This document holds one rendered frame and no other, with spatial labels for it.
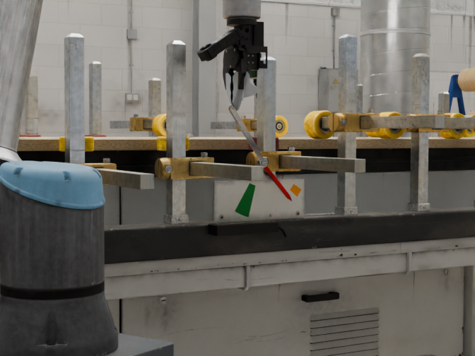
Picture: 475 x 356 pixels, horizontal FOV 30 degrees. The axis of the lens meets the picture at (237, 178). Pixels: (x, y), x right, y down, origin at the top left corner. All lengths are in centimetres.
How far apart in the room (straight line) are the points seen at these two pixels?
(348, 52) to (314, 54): 817
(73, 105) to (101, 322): 80
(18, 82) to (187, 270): 86
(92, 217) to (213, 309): 123
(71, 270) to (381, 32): 500
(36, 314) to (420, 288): 180
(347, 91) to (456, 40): 938
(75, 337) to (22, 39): 49
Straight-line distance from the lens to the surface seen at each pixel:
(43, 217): 125
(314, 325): 265
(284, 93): 1030
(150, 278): 212
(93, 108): 317
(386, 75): 609
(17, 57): 145
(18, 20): 146
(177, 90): 210
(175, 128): 209
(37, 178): 125
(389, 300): 281
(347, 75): 235
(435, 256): 260
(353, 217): 235
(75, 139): 200
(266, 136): 221
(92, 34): 951
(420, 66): 251
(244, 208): 218
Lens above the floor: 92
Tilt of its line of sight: 3 degrees down
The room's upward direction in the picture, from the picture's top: straight up
